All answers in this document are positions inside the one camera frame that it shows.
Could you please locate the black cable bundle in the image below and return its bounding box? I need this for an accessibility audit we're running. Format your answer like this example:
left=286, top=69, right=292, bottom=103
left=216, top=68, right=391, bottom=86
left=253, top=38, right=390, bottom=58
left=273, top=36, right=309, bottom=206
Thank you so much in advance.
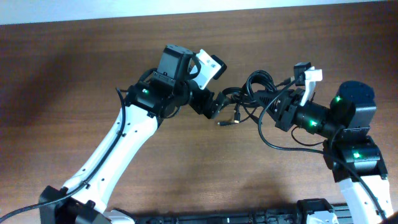
left=217, top=69, right=296, bottom=127

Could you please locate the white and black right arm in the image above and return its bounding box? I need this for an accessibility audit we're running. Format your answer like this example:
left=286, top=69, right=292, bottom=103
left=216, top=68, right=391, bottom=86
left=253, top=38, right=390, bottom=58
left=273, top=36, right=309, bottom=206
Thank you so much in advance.
left=253, top=81, right=393, bottom=223

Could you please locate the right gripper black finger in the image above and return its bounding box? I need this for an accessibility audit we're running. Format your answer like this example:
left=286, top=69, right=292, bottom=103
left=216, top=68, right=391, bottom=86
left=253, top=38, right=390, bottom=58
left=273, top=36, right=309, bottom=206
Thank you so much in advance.
left=266, top=104, right=280, bottom=122
left=253, top=90, right=291, bottom=108

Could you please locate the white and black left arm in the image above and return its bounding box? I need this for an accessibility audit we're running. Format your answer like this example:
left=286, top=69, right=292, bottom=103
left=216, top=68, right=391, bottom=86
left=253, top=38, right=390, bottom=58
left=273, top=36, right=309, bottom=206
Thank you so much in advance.
left=39, top=45, right=227, bottom=223

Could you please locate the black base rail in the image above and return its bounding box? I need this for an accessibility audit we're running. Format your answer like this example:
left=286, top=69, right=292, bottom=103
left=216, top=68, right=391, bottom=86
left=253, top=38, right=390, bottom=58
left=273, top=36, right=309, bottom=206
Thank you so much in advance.
left=104, top=198, right=354, bottom=224

